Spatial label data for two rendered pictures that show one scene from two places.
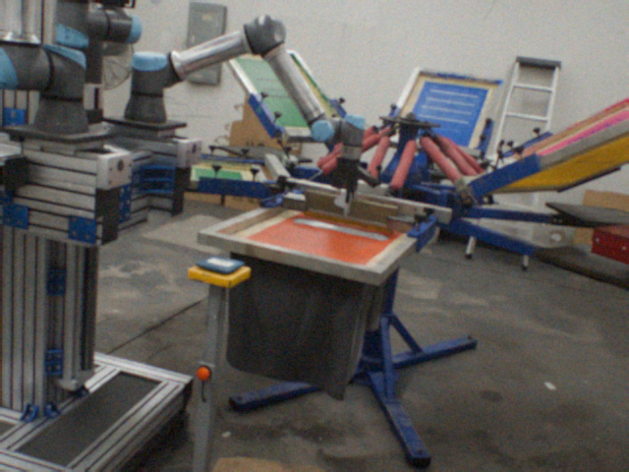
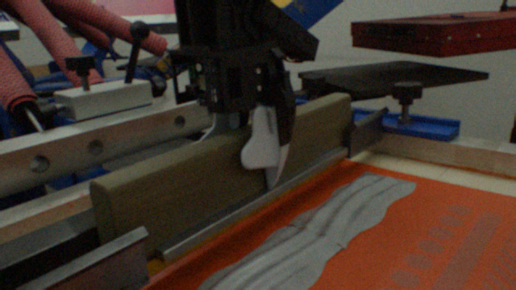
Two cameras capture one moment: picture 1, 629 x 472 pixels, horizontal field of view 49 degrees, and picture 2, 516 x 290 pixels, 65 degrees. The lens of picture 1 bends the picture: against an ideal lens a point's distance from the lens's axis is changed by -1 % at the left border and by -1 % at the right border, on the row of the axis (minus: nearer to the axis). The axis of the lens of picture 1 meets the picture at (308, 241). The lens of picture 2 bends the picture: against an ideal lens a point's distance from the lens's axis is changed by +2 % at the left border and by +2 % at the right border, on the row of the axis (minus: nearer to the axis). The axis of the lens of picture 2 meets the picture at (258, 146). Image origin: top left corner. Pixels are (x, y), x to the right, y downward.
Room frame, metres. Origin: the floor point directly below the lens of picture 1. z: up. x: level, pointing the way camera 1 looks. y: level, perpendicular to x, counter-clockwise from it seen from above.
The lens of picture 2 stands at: (2.37, 0.23, 1.18)
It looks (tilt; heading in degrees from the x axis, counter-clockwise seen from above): 19 degrees down; 293
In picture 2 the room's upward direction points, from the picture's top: 3 degrees counter-clockwise
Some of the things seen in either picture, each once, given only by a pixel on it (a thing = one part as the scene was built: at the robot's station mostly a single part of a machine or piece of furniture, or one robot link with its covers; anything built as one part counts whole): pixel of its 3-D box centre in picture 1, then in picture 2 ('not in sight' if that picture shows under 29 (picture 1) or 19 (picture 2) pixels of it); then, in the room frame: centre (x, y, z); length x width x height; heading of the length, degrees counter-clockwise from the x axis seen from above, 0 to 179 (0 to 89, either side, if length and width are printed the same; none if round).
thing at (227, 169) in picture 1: (211, 154); not in sight; (3.15, 0.48, 1.05); 1.08 x 0.61 x 0.23; 101
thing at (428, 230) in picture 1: (421, 233); (355, 130); (2.47, -0.41, 0.97); 0.30 x 0.05 x 0.07; 161
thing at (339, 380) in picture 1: (288, 322); not in sight; (2.06, 0.03, 0.74); 0.45 x 0.03 x 0.43; 71
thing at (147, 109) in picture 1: (145, 105); not in sight; (2.47, 0.63, 1.31); 0.15 x 0.15 x 0.10
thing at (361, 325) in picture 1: (371, 314); not in sight; (2.21, -0.24, 0.74); 0.46 x 0.04 x 0.42; 161
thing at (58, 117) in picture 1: (62, 111); not in sight; (1.99, 0.74, 1.31); 0.15 x 0.15 x 0.10
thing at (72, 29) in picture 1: (79, 24); not in sight; (1.73, 0.61, 1.56); 0.11 x 0.08 x 0.11; 140
